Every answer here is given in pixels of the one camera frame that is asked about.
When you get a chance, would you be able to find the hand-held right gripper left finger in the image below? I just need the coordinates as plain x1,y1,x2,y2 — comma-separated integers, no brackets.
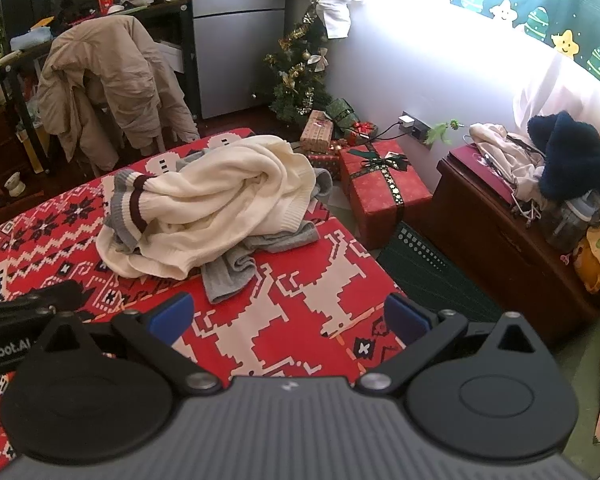
30,292,222,397

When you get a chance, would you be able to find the black shelf rack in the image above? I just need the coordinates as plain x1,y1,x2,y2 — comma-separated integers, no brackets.
0,0,201,171

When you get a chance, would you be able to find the large red gift box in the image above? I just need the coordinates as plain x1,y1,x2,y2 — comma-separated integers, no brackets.
339,140,433,251

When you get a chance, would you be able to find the wall power socket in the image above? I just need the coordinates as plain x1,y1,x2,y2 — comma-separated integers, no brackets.
399,111,431,142

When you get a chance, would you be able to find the white ceramic pet bowl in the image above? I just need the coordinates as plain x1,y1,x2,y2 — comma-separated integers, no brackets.
4,171,27,197

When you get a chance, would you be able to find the red patterned blanket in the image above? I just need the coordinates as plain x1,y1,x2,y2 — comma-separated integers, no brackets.
0,127,406,480

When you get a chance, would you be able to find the silver refrigerator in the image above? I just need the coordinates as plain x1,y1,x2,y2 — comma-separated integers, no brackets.
187,0,287,121

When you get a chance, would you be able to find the white sheer curtain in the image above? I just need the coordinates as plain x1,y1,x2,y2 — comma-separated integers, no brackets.
512,52,600,133

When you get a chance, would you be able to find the navy fluffy cloth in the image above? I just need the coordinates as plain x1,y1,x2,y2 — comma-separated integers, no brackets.
527,110,600,201

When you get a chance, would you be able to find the small Christmas tree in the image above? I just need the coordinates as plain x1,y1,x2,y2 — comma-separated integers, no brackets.
264,0,333,123

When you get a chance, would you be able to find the clear plastic bottle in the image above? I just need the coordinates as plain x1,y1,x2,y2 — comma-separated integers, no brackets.
547,195,596,253

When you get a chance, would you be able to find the dark wooden cabinet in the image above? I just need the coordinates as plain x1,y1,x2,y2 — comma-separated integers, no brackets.
432,145,600,346

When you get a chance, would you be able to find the red patterned gift box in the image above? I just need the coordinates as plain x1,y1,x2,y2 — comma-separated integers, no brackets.
305,150,342,181

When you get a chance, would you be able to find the brown gift box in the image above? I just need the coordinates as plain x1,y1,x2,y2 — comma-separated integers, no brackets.
300,110,336,153

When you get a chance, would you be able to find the small red gift box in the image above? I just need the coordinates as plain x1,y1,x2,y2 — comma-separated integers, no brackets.
352,120,378,146

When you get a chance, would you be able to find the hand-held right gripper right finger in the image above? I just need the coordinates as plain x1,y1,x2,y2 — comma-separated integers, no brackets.
355,292,556,395

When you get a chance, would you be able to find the cream knit sweater vest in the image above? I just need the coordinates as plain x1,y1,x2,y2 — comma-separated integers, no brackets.
96,135,317,281

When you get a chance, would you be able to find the green Christmas curtain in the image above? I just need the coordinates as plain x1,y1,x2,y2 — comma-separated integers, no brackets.
280,0,600,96

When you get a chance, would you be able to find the green plant sprig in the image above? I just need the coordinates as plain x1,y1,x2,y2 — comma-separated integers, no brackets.
425,119,466,148

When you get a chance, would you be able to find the maroon folder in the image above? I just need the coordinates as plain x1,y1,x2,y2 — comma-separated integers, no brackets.
447,145,516,206

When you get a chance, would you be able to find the beige jacket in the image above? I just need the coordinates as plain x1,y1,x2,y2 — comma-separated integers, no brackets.
36,15,201,173

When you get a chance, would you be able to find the grey garment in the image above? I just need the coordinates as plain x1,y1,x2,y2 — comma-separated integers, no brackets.
175,157,334,306

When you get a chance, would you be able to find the green gift box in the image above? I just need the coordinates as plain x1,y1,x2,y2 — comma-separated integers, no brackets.
325,97,361,136

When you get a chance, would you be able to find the cream cloth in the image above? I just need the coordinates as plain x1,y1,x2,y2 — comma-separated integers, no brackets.
469,122,546,196

